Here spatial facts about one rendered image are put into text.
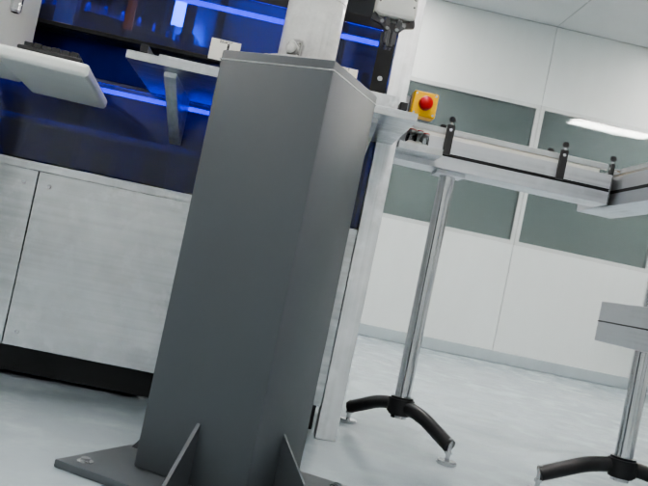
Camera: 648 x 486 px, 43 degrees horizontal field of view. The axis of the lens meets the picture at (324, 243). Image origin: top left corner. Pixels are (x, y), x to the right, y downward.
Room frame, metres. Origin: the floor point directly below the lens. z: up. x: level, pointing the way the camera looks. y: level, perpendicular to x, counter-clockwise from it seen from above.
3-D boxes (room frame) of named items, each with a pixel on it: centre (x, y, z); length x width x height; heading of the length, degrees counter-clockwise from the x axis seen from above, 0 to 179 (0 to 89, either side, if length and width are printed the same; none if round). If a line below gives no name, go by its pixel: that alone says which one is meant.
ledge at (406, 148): (2.42, -0.21, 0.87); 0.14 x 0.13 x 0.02; 4
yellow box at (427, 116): (2.38, -0.20, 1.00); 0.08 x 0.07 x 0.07; 4
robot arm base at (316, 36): (1.69, 0.11, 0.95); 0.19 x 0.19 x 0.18
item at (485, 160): (2.54, -0.48, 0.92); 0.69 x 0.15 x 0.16; 94
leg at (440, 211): (2.53, -0.33, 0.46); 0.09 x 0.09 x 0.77; 4
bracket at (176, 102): (2.14, 0.46, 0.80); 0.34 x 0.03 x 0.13; 4
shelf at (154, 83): (2.16, 0.21, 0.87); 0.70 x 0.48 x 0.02; 94
